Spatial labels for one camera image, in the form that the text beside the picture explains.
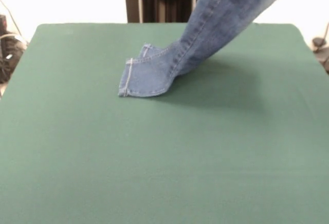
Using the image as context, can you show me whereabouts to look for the blue denim jeans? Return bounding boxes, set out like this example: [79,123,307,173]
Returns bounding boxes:
[117,0,306,98]

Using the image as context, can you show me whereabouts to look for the dark green table cloth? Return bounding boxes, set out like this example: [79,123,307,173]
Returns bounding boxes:
[0,23,329,224]

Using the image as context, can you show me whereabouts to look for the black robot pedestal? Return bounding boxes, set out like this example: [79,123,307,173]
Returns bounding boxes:
[119,0,209,24]

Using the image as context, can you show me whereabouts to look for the thin grey cable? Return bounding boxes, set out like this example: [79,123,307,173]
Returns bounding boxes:
[0,0,26,42]

